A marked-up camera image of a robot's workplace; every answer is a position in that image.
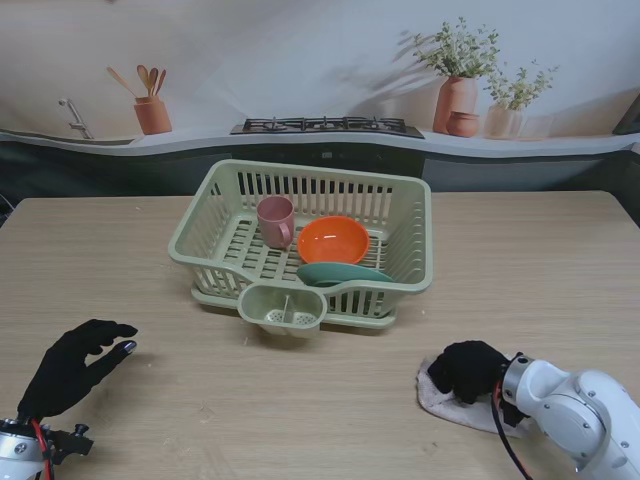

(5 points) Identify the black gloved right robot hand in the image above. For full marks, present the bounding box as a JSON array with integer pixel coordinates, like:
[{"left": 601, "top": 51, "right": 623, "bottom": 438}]
[{"left": 427, "top": 340, "right": 509, "bottom": 405}]

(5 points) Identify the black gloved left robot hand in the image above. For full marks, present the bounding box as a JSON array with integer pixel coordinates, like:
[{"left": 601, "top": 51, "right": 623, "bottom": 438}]
[{"left": 17, "top": 319, "right": 139, "bottom": 420}]

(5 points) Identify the beige wiping cloth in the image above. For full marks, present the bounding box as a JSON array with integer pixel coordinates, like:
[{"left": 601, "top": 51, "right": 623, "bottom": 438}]
[{"left": 415, "top": 352, "right": 534, "bottom": 440}]

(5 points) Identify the teal plastic plate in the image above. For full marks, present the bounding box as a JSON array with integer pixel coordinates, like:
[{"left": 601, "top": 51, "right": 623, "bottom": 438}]
[{"left": 297, "top": 262, "right": 396, "bottom": 289}]

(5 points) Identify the orange plastic bowl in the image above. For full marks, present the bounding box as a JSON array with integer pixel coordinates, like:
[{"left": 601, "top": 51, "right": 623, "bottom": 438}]
[{"left": 297, "top": 215, "right": 371, "bottom": 266}]

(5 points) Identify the pink plastic mug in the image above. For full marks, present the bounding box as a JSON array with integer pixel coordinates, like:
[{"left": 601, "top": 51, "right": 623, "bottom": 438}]
[{"left": 257, "top": 195, "right": 296, "bottom": 250}]

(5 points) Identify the pale green plastic dish rack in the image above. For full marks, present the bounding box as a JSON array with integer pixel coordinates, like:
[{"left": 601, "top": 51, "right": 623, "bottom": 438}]
[{"left": 167, "top": 159, "right": 434, "bottom": 319}]

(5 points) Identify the pale green cutlery holder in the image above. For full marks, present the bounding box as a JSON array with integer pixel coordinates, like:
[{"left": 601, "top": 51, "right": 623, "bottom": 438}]
[{"left": 237, "top": 283, "right": 330, "bottom": 339}]

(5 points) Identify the grey kitchen countertop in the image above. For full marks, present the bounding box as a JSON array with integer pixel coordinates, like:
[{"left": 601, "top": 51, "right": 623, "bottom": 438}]
[{"left": 0, "top": 127, "right": 640, "bottom": 159}]

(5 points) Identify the small round terracotta pot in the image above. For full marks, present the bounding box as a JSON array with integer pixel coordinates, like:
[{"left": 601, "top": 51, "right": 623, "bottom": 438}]
[{"left": 446, "top": 110, "right": 481, "bottom": 138}]

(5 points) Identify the plant in pale pot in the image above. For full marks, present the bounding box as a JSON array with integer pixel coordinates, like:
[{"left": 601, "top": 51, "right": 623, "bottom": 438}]
[{"left": 482, "top": 60, "right": 559, "bottom": 140}]

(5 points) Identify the clear glass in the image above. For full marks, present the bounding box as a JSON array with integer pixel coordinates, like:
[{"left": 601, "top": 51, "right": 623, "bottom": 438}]
[{"left": 522, "top": 115, "right": 554, "bottom": 140}]

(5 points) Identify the metal faucet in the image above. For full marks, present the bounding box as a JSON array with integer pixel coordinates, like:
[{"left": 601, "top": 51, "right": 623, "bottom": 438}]
[{"left": 57, "top": 96, "right": 95, "bottom": 141}]

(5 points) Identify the terracotta utensil pot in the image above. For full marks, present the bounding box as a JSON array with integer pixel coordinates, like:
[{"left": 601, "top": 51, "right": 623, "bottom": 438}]
[{"left": 133, "top": 95, "right": 174, "bottom": 136}]

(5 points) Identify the plant in tall terracotta vase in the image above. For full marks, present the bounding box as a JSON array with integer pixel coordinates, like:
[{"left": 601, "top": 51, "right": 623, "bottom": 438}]
[{"left": 399, "top": 17, "right": 501, "bottom": 134}]

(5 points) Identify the black gas stove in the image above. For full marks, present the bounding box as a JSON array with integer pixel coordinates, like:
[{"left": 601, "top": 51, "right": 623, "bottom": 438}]
[{"left": 229, "top": 116, "right": 426, "bottom": 140}]

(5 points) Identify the wooden spatula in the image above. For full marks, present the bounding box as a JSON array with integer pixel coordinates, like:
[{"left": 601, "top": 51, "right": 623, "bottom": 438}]
[{"left": 106, "top": 66, "right": 137, "bottom": 99}]

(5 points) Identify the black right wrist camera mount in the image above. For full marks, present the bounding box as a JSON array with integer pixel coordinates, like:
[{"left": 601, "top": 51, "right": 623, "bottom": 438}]
[{"left": 499, "top": 397, "right": 531, "bottom": 429}]

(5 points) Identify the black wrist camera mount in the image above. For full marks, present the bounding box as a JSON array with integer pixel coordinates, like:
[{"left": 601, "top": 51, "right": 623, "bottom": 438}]
[
  {"left": 499, "top": 397, "right": 531, "bottom": 429},
  {"left": 47, "top": 423, "right": 95, "bottom": 466}
]

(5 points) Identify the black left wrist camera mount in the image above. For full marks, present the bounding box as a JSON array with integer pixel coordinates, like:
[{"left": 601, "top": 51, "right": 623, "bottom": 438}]
[{"left": 47, "top": 423, "right": 95, "bottom": 466}]

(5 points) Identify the red and black right cable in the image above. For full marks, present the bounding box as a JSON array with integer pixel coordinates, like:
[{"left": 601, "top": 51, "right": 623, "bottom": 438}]
[{"left": 489, "top": 382, "right": 536, "bottom": 480}]

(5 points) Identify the red and black cable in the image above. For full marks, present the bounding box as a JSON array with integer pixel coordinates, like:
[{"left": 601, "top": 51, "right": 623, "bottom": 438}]
[
  {"left": 489, "top": 382, "right": 536, "bottom": 480},
  {"left": 30, "top": 418, "right": 55, "bottom": 480}
]

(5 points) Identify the red and black left cable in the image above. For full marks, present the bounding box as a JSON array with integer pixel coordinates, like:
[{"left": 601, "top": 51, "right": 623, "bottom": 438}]
[{"left": 30, "top": 418, "right": 55, "bottom": 480}]

